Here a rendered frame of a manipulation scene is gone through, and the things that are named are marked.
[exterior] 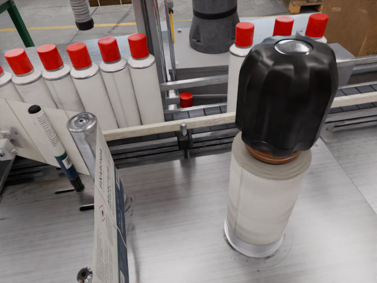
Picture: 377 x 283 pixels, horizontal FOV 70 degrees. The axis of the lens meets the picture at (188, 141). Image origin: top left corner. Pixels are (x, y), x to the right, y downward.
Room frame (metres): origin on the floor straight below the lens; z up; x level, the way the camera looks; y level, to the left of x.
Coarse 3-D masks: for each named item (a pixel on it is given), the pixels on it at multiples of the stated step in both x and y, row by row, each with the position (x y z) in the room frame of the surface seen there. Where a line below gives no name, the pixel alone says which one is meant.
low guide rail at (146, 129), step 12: (348, 96) 0.47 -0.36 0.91; (360, 96) 0.47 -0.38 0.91; (372, 96) 0.47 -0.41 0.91; (180, 120) 0.44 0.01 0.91; (192, 120) 0.43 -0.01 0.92; (204, 120) 0.43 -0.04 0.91; (216, 120) 0.44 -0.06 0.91; (228, 120) 0.44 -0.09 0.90; (108, 132) 0.42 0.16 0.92; (120, 132) 0.42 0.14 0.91; (132, 132) 0.42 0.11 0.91; (144, 132) 0.42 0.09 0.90; (156, 132) 0.42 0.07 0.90
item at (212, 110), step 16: (336, 96) 0.52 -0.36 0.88; (176, 112) 0.51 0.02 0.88; (192, 112) 0.50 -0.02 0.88; (208, 112) 0.50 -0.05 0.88; (224, 112) 0.49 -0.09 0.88; (336, 112) 0.46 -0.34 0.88; (208, 128) 0.44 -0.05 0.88; (224, 128) 0.44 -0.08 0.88; (112, 144) 0.42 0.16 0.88; (16, 160) 0.40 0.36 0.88
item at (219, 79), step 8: (368, 56) 0.55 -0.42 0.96; (376, 56) 0.55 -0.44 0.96; (344, 64) 0.54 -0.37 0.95; (352, 64) 0.54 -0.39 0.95; (184, 80) 0.51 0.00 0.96; (192, 80) 0.51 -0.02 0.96; (200, 80) 0.51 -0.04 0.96; (208, 80) 0.51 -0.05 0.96; (216, 80) 0.51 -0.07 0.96; (224, 80) 0.51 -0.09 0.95; (160, 88) 0.50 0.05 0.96; (168, 88) 0.50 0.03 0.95; (176, 88) 0.50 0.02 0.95
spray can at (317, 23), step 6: (312, 18) 0.49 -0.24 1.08; (318, 18) 0.48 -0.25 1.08; (324, 18) 0.48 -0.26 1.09; (312, 24) 0.48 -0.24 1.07; (318, 24) 0.48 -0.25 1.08; (324, 24) 0.48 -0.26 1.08; (306, 30) 0.49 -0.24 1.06; (312, 30) 0.48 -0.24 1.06; (318, 30) 0.48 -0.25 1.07; (324, 30) 0.48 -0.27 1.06; (312, 36) 0.48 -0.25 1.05; (318, 36) 0.48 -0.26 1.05; (324, 42) 0.48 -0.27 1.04
